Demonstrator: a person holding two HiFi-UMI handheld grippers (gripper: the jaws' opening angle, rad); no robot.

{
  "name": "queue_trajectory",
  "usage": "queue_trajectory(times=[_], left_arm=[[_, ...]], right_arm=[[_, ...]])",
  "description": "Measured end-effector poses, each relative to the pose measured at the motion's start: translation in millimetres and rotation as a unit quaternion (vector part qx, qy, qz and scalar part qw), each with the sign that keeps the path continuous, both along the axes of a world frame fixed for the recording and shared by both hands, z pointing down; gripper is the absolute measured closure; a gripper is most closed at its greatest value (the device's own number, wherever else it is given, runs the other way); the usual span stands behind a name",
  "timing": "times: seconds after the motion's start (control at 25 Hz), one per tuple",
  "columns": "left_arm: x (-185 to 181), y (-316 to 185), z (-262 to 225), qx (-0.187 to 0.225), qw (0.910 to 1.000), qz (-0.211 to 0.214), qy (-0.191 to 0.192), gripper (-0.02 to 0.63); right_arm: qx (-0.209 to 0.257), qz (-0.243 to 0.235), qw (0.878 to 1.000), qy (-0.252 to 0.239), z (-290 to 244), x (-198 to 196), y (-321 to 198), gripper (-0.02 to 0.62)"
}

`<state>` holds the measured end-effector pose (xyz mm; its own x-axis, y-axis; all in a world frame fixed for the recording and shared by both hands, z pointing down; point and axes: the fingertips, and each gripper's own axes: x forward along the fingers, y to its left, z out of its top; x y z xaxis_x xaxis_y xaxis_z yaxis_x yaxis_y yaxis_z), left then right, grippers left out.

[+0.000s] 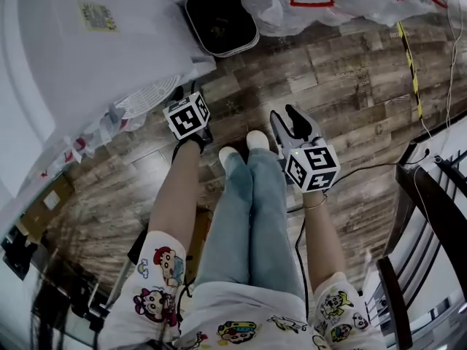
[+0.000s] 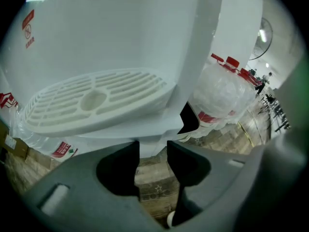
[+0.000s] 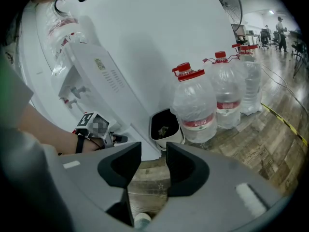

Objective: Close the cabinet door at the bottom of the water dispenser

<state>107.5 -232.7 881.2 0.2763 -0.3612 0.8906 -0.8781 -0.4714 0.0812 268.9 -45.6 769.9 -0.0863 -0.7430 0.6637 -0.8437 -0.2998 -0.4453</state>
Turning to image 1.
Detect white cartoon print shirt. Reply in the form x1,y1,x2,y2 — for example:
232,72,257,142
97,230,381,350

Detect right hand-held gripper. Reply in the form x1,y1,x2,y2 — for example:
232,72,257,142
269,104,341,194

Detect thin wrist bracelet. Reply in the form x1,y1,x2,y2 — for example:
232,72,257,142
303,195,329,211

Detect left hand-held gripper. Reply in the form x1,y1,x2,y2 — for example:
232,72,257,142
162,85,215,146

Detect black bin with white rim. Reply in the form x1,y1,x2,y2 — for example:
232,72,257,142
183,0,260,58

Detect yellow black striped tape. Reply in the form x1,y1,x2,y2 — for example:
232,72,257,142
395,20,425,120

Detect person's white left shoe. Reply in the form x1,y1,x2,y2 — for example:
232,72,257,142
217,145,242,176

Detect person's left forearm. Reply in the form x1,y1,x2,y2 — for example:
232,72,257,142
148,139,201,249

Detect crumpled white red plastic bag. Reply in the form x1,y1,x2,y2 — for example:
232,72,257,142
61,100,147,166

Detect white cable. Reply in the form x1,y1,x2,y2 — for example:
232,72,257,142
419,11,461,160

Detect person's white shoe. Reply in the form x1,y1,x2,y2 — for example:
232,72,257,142
245,129,271,156
217,145,242,176

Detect black cable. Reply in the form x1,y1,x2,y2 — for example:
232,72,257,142
337,147,431,182

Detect brown cardboard box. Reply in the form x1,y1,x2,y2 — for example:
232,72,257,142
16,175,76,244

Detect person's right forearm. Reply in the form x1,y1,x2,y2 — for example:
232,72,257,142
301,191,348,289

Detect dark wooden chair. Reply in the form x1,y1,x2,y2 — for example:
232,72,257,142
375,151,467,350

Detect person's white right shoe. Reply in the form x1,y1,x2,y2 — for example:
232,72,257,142
245,129,271,156

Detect person's blue jeans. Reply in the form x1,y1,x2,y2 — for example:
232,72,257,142
194,147,306,300

